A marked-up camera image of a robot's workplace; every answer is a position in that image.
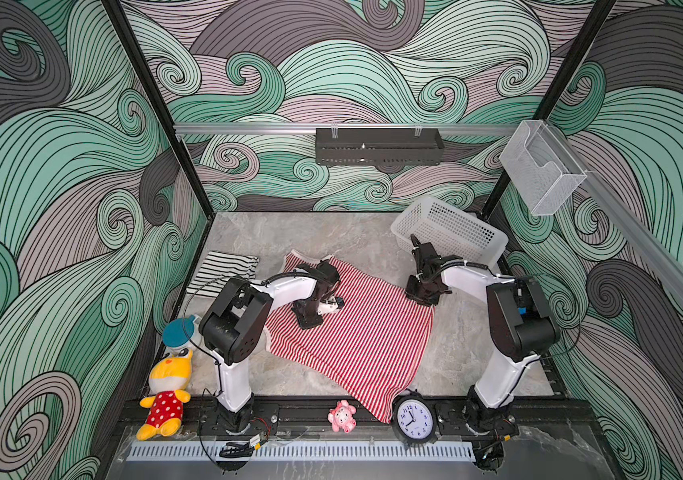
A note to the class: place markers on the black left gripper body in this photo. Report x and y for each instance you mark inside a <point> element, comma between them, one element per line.
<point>307,314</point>

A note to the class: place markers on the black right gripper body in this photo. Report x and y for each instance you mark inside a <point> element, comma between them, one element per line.
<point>419,291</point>

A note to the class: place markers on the red white striped tank top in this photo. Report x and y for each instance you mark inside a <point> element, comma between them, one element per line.
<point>372,347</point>

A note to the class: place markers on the black white striped tank top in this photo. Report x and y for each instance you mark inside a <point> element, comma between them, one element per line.
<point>217,268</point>

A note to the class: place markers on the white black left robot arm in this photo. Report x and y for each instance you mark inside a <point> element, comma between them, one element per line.
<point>233,324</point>

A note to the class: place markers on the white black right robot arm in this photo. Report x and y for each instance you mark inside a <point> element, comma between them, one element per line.
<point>521,325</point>

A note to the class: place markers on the white plastic laundry basket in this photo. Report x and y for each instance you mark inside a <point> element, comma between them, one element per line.
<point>450,230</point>

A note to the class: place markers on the pink plush toy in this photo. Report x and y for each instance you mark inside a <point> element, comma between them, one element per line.
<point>342,417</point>

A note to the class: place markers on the teal round lid object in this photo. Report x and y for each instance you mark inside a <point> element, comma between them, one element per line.
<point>181,334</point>

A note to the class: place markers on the black analog alarm clock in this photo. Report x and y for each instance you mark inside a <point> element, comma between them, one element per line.
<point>414,421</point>

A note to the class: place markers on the yellow red plush doll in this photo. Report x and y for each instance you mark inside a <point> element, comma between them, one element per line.
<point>167,396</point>

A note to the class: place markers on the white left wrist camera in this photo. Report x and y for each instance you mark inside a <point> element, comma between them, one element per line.
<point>330,305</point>

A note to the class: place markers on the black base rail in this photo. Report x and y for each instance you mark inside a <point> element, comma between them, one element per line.
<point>287,415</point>

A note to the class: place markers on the clear plastic wall bin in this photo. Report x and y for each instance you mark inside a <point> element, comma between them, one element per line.
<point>542,166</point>

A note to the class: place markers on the black wall shelf tray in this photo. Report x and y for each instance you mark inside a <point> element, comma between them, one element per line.
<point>389,147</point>

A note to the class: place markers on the white slotted cable duct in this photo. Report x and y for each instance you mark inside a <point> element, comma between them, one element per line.
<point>306,451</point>

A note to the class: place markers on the black vertical frame post right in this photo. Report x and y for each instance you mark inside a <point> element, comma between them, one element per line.
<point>581,44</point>

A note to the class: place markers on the black vertical frame post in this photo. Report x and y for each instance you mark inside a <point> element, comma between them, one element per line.
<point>130,45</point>
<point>581,44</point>

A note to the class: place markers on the black vertical frame post left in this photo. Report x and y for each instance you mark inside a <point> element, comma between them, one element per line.
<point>130,45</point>

